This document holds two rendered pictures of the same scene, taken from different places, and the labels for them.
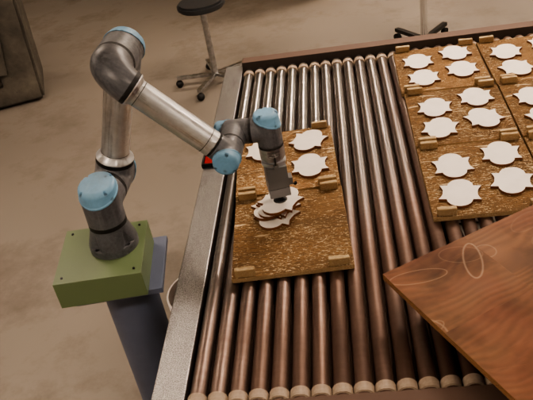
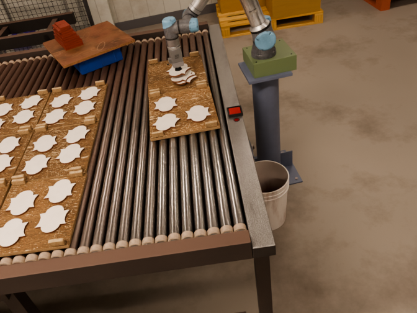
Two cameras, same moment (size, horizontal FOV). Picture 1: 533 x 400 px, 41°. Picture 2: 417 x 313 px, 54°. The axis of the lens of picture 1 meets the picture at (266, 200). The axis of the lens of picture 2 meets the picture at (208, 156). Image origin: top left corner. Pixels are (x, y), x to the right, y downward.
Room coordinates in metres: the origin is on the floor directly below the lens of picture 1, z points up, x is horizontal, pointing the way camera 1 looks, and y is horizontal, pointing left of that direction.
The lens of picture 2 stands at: (4.02, -0.21, 2.09)
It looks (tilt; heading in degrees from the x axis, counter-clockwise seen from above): 39 degrees down; 173
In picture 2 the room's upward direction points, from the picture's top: 10 degrees counter-clockwise
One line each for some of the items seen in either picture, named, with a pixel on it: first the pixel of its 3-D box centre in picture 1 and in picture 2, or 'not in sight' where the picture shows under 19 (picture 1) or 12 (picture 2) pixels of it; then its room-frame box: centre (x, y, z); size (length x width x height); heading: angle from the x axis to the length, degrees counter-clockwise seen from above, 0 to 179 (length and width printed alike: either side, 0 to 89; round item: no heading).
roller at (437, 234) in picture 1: (420, 169); (102, 118); (2.02, -0.53, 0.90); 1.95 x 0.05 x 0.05; 171
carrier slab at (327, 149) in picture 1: (285, 160); (182, 111); (2.19, -0.09, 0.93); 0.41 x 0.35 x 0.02; 175
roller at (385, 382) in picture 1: (361, 175); (137, 112); (2.05, -0.33, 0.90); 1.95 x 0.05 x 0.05; 171
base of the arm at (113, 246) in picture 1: (110, 231); (262, 46); (1.83, 0.49, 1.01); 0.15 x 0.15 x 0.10
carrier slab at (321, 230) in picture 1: (290, 231); (176, 74); (1.77, -0.05, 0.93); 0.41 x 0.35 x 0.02; 174
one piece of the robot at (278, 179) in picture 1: (279, 173); (173, 54); (1.85, -0.05, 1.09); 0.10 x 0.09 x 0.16; 94
